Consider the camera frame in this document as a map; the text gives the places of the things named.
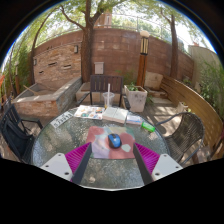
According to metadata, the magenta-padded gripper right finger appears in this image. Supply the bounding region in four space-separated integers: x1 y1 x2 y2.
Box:
132 142 184 186

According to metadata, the green plastic case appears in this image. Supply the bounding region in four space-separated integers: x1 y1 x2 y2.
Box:
141 121 156 133

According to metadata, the slim tree trunk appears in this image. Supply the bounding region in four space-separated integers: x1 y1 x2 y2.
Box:
159 8 179 80

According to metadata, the open white book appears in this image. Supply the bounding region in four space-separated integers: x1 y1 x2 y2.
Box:
101 106 129 125

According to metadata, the clear plastic cup with straw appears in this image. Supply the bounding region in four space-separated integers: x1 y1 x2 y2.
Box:
102 83 115 110

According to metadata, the small white blue booklet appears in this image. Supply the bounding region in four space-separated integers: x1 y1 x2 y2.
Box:
125 113 144 126

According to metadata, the white wall utility box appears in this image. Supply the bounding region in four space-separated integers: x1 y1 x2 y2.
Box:
94 61 105 75

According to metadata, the blue computer mouse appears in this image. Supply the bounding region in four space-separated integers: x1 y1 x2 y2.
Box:
107 133 123 150

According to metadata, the raised stone garden bed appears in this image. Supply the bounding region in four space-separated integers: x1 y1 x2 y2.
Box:
13 76 83 118

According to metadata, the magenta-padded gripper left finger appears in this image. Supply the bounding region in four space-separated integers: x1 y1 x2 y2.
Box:
39 142 93 185

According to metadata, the forked tree trunk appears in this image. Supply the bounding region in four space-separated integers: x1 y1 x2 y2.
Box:
59 0 114 84

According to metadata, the brown wicker chair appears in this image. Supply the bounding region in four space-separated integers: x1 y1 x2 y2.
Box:
154 111 206 166

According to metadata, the dark wooden slatted chair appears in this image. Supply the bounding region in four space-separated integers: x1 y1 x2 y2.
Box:
75 74 131 109

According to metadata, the black plastic chair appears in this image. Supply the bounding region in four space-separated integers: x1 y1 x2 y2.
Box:
0 103 44 164

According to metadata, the curved wooden slat bench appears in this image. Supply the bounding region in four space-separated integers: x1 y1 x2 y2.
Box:
159 74 224 151

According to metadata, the white concrete planter box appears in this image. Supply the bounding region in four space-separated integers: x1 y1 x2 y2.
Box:
123 84 148 113

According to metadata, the beige stone slab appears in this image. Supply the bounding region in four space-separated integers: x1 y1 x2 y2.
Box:
144 71 164 90

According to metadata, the wooden garden lamp post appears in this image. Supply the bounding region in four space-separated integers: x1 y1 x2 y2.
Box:
135 29 151 88

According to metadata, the floral print mouse pad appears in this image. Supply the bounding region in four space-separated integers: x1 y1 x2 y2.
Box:
85 125 137 160

